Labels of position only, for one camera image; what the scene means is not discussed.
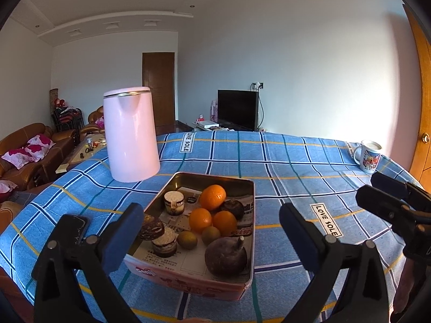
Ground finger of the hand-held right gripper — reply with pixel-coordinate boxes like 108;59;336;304
370;171;425;204
356;186;431;237

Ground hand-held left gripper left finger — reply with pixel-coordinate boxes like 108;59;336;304
31;203;145;323

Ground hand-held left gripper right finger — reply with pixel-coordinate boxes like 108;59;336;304
279;203;394;323

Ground small brown-green fruit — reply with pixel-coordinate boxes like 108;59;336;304
177;230;199;250
201;226;222;245

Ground small dark water chestnut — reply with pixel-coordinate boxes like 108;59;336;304
220;199;245;221

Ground orange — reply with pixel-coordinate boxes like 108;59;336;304
200;184;227;211
189;208;213;233
212;210;238;237

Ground large dark water chestnut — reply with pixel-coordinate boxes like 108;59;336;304
205;236;247;276

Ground pink metal tin box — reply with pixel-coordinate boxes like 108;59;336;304
124;171;255;302

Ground person's right hand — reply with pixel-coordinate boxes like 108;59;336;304
393;260;419;314

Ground white printed mug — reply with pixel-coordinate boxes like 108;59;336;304
353;139;383;175

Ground open jar with lid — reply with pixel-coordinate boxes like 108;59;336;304
151;236;178;258

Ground small jar with label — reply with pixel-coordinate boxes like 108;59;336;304
164;191;185;216

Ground newspaper lining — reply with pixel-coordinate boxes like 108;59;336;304
130;185;253;281

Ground light wooden door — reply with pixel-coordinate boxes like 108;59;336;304
402;3;431;189

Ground blue plaid tablecloth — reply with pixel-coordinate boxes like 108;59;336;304
0;131;425;323

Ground coffee table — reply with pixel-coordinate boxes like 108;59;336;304
55;133;109;175

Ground pink electric kettle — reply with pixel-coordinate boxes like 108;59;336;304
103;87;161;183

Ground brown leather sofa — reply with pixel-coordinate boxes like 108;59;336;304
0;200;21;237
0;123;79;192

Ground brown leather armchair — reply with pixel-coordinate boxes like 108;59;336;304
88;105;107;136

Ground red and black chairs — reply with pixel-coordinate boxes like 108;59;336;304
51;106;83;134

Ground television stand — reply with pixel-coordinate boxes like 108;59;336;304
191;121;268;133

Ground black television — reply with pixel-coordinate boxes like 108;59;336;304
217;89;260;132

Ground tall woven decoration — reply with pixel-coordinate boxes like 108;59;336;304
50;88;60;122

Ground dark wooden door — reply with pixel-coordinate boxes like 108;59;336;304
142;52;176;136

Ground television cable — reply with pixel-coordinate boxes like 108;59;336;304
251;82;266;130

